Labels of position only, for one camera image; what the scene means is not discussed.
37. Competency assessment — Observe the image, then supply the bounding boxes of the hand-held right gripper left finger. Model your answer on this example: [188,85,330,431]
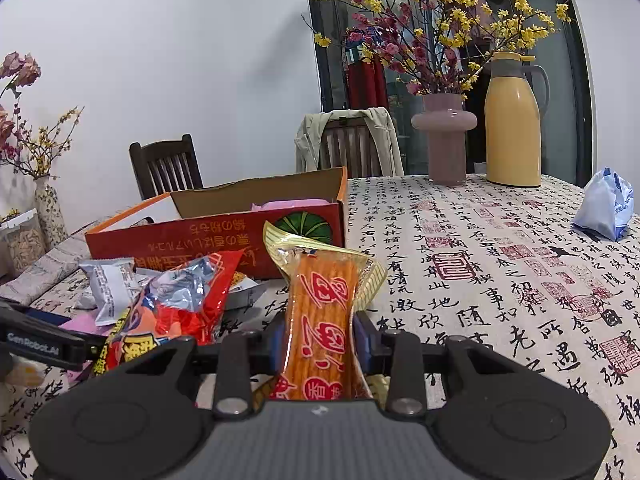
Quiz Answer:
[117,313,287,419]

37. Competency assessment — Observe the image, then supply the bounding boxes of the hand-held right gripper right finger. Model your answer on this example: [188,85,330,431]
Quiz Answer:
[355,310,513,419]

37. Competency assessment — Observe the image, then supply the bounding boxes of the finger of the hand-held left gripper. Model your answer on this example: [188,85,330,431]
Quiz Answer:
[0,300,63,331]
[70,330,109,367]

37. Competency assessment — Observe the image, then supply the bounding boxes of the gold edged spicy strip packet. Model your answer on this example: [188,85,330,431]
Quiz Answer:
[262,220,388,403]

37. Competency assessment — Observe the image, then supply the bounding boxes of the silver snack packet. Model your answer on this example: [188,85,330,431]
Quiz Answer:
[79,257,143,327]

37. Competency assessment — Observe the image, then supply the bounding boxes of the red puffed snack bag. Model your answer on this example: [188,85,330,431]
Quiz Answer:
[92,249,246,376]

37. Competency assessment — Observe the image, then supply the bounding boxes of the orange pumpkin print cardboard box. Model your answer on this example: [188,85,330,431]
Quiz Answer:
[84,166,349,281]

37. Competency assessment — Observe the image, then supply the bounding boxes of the pink snack packet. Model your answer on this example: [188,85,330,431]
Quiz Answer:
[251,198,332,212]
[57,315,107,386]

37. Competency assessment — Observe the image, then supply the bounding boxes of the grey printed cloth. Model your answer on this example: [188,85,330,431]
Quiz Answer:
[0,215,156,306]

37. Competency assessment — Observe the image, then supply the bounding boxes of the clear plastic food container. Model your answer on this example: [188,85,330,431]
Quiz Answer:
[0,208,49,278]

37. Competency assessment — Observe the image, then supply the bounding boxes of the slim floral print vase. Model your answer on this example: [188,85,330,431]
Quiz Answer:
[34,175,69,248]

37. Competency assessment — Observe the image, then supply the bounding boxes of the thin yellow blossom branches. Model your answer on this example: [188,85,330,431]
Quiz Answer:
[0,105,85,181]

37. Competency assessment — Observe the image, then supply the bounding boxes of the brown wooden chair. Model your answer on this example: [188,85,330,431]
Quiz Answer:
[320,110,383,178]

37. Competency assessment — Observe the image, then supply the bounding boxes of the dark wooden chair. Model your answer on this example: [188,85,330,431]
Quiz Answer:
[129,134,205,201]

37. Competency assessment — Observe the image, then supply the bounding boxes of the beige jacket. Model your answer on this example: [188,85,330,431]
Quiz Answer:
[294,106,405,178]

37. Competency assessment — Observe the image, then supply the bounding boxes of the pink mushroom shaped vase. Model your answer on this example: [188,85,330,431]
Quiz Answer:
[411,92,478,187]

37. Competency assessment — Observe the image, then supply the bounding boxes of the dried pink roses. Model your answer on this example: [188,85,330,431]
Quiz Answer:
[0,51,42,161]

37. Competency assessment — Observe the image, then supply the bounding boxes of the yellow thermos jug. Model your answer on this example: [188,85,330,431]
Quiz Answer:
[484,51,551,189]

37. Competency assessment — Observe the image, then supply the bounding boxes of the red hanging garment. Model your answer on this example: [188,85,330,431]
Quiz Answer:
[346,35,390,110]

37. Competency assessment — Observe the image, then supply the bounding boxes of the blue white plastic bag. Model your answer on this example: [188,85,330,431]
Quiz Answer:
[571,167,635,242]

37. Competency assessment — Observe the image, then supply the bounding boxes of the yellow and pink blossom branches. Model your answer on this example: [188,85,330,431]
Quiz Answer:
[310,0,573,98]

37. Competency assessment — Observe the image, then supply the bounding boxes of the pink vase with blossom branches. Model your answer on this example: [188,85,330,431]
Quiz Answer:
[302,0,596,188]

